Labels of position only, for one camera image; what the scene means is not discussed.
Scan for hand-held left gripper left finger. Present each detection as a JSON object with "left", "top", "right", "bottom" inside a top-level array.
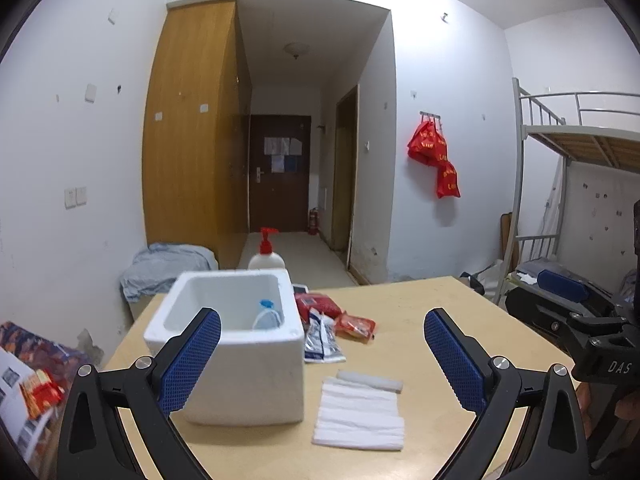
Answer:
[{"left": 57, "top": 306, "right": 222, "bottom": 480}]

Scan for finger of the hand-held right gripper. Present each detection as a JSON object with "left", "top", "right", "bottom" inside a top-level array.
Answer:
[
  {"left": 537, "top": 269, "right": 632, "bottom": 312},
  {"left": 505, "top": 290, "right": 626, "bottom": 350}
]

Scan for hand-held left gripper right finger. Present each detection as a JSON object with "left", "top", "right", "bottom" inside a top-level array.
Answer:
[{"left": 423, "top": 308, "right": 593, "bottom": 480}]

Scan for white foam box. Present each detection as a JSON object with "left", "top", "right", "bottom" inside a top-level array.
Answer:
[{"left": 143, "top": 268, "right": 306, "bottom": 427}]

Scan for person's right hand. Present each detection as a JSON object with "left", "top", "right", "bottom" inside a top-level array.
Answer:
[{"left": 577, "top": 382, "right": 640, "bottom": 443}]

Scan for grey blue cloth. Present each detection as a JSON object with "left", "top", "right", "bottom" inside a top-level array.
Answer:
[{"left": 120, "top": 243, "right": 218, "bottom": 303}]

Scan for orange red snack packet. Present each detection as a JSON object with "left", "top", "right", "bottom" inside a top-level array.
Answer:
[{"left": 332, "top": 311, "right": 377, "bottom": 343}]

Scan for folded white towel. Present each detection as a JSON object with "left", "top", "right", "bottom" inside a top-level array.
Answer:
[{"left": 311, "top": 377, "right": 406, "bottom": 452}]

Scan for white pump bottle red top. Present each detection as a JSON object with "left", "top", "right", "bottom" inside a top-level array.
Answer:
[{"left": 248, "top": 226, "right": 286, "bottom": 271}]

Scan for white blue plastic packet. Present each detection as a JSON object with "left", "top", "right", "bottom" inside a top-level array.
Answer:
[{"left": 303, "top": 308, "right": 347, "bottom": 364}]

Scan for dark red packet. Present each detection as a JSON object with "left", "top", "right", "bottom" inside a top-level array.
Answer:
[{"left": 294, "top": 292, "right": 341, "bottom": 322}]

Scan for metal bunk bed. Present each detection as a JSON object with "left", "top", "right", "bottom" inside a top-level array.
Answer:
[{"left": 492, "top": 77, "right": 640, "bottom": 311}]

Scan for small red hanging bag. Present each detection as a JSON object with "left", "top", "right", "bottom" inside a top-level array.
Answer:
[{"left": 436, "top": 161, "right": 461, "bottom": 199}]

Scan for red yellow packet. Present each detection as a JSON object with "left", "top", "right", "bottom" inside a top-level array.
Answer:
[{"left": 20, "top": 369, "right": 65, "bottom": 420}]

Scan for dark brown door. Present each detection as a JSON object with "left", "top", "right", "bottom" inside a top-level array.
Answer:
[{"left": 248, "top": 114, "right": 312, "bottom": 233}]

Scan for white printed paper sheet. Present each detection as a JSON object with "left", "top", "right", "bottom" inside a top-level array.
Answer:
[{"left": 0, "top": 347, "right": 76, "bottom": 480}]

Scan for large red hanging bag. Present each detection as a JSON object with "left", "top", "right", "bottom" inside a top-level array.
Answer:
[{"left": 406, "top": 119, "right": 447, "bottom": 166}]

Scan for wooden wardrobe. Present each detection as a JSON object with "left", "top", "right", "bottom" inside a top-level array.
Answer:
[{"left": 142, "top": 0, "right": 252, "bottom": 270}]

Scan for white paper notices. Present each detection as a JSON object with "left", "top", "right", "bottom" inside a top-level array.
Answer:
[{"left": 263, "top": 136, "right": 303, "bottom": 157}]

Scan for brown side door frame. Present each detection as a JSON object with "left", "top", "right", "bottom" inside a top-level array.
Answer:
[{"left": 330, "top": 85, "right": 360, "bottom": 268}]

